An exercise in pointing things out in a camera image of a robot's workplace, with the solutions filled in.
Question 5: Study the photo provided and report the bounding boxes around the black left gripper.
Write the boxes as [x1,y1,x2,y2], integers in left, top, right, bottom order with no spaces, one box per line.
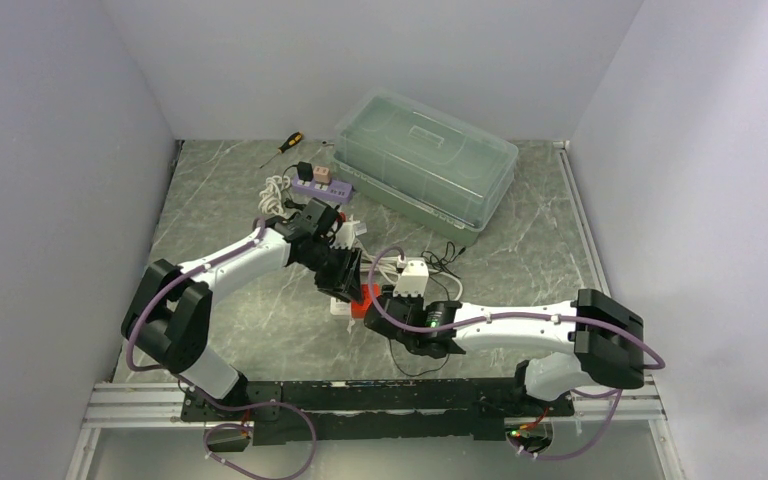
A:
[300,239,363,306]

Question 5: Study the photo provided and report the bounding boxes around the white power strip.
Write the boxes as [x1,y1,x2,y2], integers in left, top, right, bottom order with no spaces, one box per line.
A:
[329,298,351,318]

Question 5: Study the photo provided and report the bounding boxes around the red cube socket adapter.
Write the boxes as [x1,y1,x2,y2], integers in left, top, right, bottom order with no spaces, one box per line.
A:
[350,283,381,320]

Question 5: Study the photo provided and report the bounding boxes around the black thin adapter cable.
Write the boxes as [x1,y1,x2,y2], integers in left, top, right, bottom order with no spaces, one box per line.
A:
[387,241,470,379]

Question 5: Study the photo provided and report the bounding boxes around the purple power strip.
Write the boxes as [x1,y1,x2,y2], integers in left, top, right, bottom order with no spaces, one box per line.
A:
[290,176,354,205]

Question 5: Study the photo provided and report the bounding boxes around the pink usb charger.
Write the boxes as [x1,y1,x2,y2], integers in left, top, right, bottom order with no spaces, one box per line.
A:
[312,166,332,185]

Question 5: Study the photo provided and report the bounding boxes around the black power adapter plug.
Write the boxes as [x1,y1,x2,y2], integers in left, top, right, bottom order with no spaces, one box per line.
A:
[296,162,314,182]

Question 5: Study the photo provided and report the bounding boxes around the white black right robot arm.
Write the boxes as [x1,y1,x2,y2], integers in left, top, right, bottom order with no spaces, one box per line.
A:
[364,289,646,415]

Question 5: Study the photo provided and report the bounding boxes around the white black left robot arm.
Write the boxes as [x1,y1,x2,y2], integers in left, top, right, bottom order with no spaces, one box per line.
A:
[121,199,363,420]

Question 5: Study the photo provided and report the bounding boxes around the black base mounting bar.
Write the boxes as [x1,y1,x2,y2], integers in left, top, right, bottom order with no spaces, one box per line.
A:
[181,377,574,446]

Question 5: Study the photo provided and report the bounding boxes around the small orange black screwdriver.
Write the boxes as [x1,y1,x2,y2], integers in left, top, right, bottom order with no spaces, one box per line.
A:
[259,131,304,169]

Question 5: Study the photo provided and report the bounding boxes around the translucent plastic storage box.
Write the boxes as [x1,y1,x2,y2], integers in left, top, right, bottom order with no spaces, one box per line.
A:
[333,89,519,246]

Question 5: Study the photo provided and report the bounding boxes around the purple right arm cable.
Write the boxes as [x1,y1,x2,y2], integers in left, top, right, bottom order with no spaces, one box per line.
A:
[366,246,667,463]

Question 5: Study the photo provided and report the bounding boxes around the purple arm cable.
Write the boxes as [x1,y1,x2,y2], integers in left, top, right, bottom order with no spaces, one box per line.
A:
[125,217,319,480]
[366,246,667,463]

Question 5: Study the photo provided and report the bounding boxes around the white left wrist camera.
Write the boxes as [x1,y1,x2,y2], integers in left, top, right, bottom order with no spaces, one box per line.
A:
[332,216,367,249]

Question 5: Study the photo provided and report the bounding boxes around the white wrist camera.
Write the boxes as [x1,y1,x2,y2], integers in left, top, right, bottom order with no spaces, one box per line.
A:
[332,216,367,249]
[393,258,429,298]

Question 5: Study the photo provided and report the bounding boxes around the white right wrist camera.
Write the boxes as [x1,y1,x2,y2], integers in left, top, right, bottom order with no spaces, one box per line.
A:
[393,258,429,298]

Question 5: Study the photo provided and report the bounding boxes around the white purple strip cord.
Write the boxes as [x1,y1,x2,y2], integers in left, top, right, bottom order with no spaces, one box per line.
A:
[258,174,293,217]

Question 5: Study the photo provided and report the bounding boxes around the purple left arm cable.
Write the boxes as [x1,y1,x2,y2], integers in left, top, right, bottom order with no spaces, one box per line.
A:
[125,217,319,480]

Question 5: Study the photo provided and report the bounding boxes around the aluminium table edge rail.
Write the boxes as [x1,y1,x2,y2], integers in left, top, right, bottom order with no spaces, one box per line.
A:
[552,141,612,297]

